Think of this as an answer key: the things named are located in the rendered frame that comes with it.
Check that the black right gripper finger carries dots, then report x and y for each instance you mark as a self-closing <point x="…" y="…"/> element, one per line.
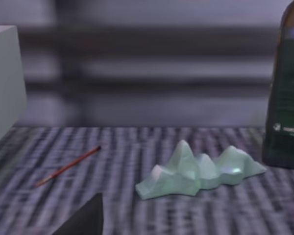
<point x="88" y="218"/>

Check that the white box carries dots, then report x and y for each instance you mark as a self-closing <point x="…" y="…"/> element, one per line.
<point x="3" y="80"/>

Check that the thin red-brown paintbrush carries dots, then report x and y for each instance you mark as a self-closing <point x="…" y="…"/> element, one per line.
<point x="68" y="166"/>

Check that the pale green mountain-shaped brush rest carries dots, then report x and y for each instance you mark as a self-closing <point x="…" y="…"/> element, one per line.
<point x="196" y="171"/>

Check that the dark green glass bottle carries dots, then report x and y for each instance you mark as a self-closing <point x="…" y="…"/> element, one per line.
<point x="285" y="98"/>

